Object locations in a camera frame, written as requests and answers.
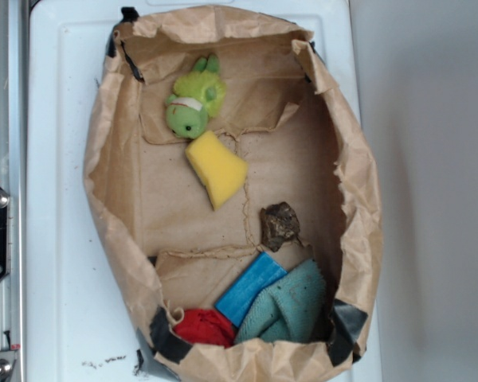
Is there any blue rectangular block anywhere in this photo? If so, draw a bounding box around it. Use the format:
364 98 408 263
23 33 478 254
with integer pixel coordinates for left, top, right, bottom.
214 252 288 328

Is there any teal cloth towel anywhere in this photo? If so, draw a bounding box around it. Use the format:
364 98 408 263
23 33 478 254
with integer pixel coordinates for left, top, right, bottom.
235 259 326 344

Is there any green plush animal toy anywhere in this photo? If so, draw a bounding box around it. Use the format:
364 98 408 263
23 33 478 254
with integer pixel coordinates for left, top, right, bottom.
165 54 226 140

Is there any red crumpled cloth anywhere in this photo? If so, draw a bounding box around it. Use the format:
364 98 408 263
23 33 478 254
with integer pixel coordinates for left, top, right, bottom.
174 309 236 348

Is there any brown paper bag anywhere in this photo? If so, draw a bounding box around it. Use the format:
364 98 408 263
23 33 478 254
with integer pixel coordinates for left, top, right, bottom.
84 5 382 381

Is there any yellow sponge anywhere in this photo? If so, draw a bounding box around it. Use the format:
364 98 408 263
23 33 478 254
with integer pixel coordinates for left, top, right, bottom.
185 131 249 210

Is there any aluminium frame rail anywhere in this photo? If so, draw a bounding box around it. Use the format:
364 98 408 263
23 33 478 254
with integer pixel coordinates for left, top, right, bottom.
0 1 29 381

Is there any brown rock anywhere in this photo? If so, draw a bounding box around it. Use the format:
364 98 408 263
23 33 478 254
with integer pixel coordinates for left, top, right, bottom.
260 201 300 252

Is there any white plastic tray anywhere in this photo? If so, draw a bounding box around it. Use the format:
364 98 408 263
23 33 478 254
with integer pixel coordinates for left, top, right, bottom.
22 1 359 381

